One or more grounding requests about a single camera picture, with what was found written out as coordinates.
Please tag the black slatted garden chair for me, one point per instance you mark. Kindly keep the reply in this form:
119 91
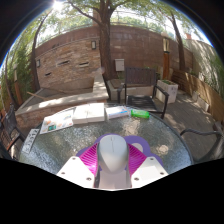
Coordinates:
140 76

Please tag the white planter box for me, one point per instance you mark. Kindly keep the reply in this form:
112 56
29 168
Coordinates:
168 90

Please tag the white flat box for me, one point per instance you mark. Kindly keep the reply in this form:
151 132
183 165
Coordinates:
88 113

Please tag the black mesh armchair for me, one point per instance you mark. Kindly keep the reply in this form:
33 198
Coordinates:
216 146

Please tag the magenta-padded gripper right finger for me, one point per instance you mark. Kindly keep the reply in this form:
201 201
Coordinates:
150 170

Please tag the black mesh chair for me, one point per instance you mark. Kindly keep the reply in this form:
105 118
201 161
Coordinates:
10 125

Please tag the grey wall box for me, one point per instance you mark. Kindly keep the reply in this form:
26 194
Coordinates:
119 65

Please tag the white tissue packet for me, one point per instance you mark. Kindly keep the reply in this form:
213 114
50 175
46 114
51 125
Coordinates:
116 112

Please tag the purple paw-shaped mouse pad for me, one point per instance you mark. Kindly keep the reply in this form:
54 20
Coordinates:
146 147

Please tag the wooden lamp post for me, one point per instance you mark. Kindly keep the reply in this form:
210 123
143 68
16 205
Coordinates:
18 90
166 63

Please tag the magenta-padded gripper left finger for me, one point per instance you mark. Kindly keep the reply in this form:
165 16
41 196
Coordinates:
75 170

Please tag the green packet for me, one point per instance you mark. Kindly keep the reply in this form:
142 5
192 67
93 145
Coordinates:
140 114

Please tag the thick tree trunk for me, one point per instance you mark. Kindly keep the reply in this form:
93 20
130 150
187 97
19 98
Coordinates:
105 50

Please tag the stone raised bed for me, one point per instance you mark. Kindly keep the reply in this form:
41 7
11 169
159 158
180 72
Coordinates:
66 100

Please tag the thin tree trunk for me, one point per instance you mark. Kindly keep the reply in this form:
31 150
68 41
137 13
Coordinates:
181 50
34 66

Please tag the white license plate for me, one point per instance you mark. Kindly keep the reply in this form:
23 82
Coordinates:
30 140

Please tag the black wall lamp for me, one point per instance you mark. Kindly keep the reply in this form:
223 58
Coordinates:
93 45
38 63

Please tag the wooden stick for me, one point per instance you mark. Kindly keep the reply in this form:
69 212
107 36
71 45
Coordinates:
36 96

